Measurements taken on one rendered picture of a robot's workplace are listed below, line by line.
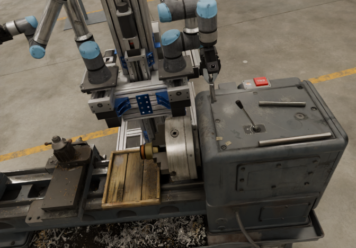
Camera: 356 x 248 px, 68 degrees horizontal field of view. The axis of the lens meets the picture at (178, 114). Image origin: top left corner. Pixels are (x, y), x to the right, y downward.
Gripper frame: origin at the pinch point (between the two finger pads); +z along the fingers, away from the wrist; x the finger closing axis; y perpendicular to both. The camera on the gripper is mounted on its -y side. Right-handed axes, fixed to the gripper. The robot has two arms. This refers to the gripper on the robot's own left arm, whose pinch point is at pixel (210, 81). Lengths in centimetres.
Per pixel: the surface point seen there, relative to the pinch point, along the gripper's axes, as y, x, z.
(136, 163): -3, 46, 49
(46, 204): -27, 88, 41
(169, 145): -20.3, 22.4, 16.7
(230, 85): 11.1, -11.7, 12.4
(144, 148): -11.7, 35.6, 26.4
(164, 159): -19.0, 26.2, 27.7
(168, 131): -14.1, 22.2, 14.3
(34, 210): -26, 98, 48
